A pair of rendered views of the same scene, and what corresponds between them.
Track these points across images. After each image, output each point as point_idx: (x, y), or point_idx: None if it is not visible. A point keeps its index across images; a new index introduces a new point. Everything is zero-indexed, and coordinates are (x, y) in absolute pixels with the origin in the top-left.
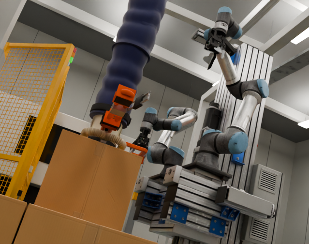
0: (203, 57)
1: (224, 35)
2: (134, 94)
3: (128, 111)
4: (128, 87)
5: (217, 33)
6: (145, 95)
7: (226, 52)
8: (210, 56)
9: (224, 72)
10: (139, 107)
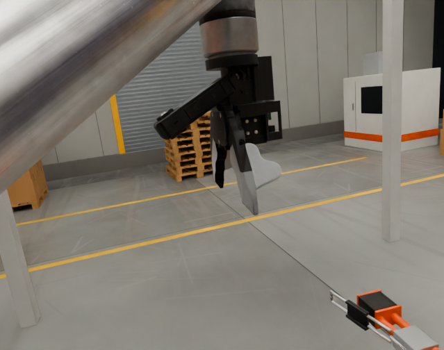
0: (278, 167)
1: (211, 70)
2: (357, 300)
3: (388, 342)
4: (367, 292)
5: (240, 74)
6: (340, 299)
7: (188, 125)
8: (252, 157)
9: (68, 134)
10: (354, 322)
